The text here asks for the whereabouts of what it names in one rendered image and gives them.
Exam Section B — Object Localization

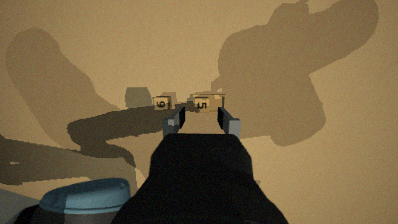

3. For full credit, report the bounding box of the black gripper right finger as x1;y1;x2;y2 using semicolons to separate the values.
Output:
217;107;241;139

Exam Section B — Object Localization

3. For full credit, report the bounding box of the tan shallow rectangular tray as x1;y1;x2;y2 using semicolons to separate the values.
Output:
193;94;226;113

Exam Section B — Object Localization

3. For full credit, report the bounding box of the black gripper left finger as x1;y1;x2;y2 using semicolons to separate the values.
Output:
162;107;185;138

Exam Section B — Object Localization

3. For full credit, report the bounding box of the beige number cube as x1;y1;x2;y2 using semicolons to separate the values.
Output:
195;97;209;113
154;96;172;111

